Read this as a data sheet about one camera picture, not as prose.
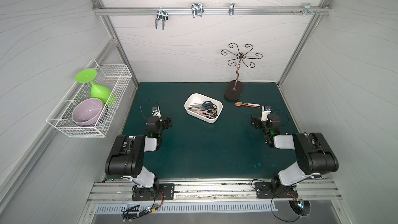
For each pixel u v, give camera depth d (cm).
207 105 104
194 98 107
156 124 73
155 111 81
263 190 73
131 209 72
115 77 80
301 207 72
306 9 77
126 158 47
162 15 78
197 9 76
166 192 74
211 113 98
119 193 75
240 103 108
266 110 83
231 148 89
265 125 80
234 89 115
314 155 46
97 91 63
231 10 78
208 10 79
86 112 63
